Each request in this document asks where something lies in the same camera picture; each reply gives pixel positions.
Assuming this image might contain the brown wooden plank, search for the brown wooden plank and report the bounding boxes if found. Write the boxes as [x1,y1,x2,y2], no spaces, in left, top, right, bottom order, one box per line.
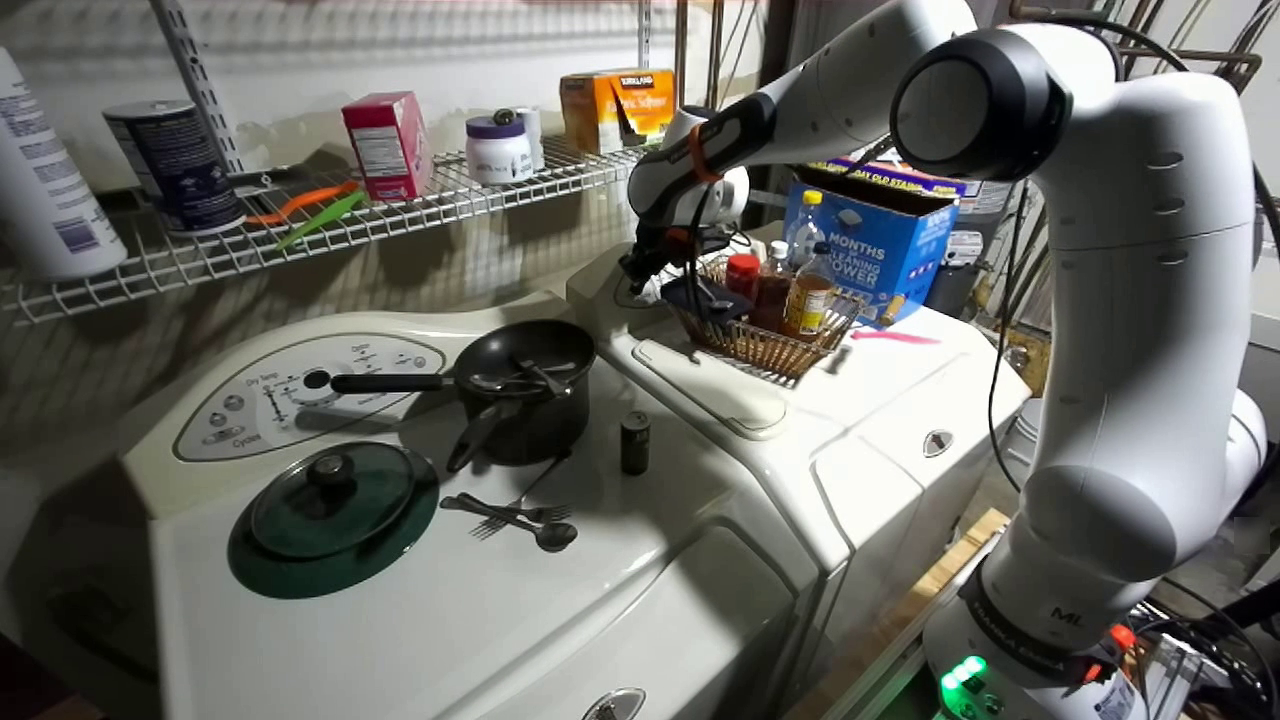
[783,502,1014,720]

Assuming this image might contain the green handled tool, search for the green handled tool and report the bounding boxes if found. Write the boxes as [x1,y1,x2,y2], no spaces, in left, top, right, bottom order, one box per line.
[277,188,371,252]

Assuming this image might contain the orange cable strap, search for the orange cable strap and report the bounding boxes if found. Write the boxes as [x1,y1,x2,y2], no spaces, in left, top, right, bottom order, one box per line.
[683,121,712,188]

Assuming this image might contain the orange handled tool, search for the orange handled tool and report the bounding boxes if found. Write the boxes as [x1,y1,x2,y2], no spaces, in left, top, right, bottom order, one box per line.
[245,180,362,231]

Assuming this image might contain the white jar purple lid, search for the white jar purple lid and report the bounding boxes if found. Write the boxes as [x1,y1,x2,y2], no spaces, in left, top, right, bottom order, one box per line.
[464,102,548,190]

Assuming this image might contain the clear bottle amber liquid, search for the clear bottle amber liquid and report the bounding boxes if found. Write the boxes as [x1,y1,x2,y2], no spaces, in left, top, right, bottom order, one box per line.
[781,188,839,341]

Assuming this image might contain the dark glass pot lid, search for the dark glass pot lid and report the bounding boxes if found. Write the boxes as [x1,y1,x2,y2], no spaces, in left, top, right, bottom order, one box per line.
[245,440,422,564]

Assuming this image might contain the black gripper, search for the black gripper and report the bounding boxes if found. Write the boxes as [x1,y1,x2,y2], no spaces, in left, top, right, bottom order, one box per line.
[617,196,703,294]

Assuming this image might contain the blue cardboard box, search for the blue cardboard box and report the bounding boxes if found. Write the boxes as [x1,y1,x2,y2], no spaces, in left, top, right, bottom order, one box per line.
[781,156,969,330]

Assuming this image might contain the small black cylinder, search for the small black cylinder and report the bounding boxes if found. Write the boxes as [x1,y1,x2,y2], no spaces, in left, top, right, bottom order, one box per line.
[617,409,657,480]

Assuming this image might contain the white wire shelf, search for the white wire shelf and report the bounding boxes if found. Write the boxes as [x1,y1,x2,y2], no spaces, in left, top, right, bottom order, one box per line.
[0,125,712,330]

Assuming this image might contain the green lit device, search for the green lit device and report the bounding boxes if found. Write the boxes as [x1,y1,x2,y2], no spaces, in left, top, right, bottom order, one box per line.
[937,651,1007,720]

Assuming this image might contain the grey metal rack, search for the grey metal rack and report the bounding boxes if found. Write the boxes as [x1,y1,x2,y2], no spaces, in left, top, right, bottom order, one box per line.
[1103,0,1280,85]

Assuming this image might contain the dark cylindrical can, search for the dark cylindrical can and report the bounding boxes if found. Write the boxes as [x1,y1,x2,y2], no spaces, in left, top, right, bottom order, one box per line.
[100,95,249,236]

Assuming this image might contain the black hanging cable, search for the black hanging cable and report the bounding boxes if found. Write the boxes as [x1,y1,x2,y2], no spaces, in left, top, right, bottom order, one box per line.
[979,170,1066,494]

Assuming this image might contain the white bucket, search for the white bucket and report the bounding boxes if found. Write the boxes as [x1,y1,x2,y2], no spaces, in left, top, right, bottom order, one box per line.
[999,394,1055,473]

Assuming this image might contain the slotted metal shelf rail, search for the slotted metal shelf rail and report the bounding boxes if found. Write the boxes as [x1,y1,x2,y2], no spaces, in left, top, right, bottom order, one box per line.
[145,0,251,180]

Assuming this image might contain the white plastic detergent bottle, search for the white plastic detergent bottle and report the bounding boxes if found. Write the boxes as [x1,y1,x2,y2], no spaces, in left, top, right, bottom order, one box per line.
[0,44,133,284]

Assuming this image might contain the black box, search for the black box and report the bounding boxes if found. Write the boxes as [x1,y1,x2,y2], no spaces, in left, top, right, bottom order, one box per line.
[931,256,994,319]

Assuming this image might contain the metal spoon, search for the metal spoon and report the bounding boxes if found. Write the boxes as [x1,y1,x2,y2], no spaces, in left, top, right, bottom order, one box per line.
[438,487,584,555]

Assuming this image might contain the metal tongs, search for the metal tongs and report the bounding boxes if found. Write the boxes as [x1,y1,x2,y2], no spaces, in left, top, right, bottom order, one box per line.
[445,351,579,480]

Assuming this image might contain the orange cardboard box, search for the orange cardboard box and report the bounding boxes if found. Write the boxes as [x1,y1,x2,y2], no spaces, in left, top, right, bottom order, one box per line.
[558,69,683,159]

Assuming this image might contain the pink cardboard box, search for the pink cardboard box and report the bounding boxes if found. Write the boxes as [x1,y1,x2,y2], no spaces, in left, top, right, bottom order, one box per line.
[339,89,441,203]

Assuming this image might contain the dark packet in basket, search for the dark packet in basket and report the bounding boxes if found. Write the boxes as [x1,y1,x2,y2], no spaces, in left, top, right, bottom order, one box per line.
[662,273,731,327]

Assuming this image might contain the red button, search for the red button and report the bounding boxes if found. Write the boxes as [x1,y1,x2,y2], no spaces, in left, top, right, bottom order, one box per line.
[1099,620,1147,659]

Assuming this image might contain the pink pen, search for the pink pen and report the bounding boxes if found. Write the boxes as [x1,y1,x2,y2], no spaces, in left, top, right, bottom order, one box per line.
[848,325,944,351]

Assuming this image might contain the white laundry machine, cream cover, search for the white laundry machine, cream cover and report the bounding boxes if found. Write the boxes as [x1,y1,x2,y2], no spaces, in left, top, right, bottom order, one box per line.
[563,245,1036,697]

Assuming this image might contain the black pot with handle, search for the black pot with handle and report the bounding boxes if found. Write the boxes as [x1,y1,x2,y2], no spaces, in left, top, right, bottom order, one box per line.
[302,315,599,473]

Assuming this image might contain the brown wicker basket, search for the brown wicker basket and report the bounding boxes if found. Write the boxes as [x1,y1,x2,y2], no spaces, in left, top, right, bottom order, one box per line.
[662,273,857,390]

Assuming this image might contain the white washing machine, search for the white washing machine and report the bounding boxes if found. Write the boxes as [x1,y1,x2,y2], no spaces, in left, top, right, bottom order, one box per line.
[117,284,857,720]

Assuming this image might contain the red capped bottle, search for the red capped bottle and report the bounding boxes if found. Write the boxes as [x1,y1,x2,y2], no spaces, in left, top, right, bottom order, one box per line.
[723,247,768,307]

